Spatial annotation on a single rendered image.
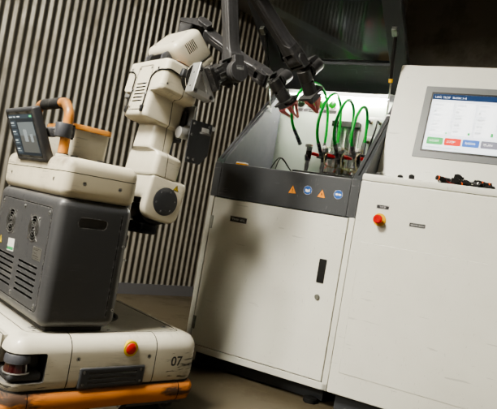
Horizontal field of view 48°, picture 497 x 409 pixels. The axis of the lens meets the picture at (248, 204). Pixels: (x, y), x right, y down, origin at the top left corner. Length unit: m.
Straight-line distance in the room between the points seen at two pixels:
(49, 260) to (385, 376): 1.35
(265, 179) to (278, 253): 0.33
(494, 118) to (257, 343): 1.40
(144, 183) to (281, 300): 0.80
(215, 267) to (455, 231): 1.05
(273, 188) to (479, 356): 1.06
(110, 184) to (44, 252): 0.28
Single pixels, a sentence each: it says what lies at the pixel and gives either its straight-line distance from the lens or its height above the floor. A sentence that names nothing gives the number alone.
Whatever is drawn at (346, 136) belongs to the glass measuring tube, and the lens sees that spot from 2.96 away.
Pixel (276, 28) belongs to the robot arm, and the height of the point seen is 1.46.
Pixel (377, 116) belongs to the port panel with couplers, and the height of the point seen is 1.33.
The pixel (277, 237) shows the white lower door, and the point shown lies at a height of 0.65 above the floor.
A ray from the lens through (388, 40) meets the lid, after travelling 2.78.
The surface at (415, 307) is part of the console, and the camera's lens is 2.31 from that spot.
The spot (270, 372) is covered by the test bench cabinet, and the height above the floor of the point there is 0.08.
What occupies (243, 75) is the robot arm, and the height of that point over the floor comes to 1.23.
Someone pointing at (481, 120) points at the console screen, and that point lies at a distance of 2.64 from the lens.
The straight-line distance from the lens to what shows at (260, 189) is 2.52.
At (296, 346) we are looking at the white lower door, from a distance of 2.46.
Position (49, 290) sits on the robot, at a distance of 1.78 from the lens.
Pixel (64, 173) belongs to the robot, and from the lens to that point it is 1.76.
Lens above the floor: 0.73
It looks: 1 degrees up
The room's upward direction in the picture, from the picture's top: 10 degrees clockwise
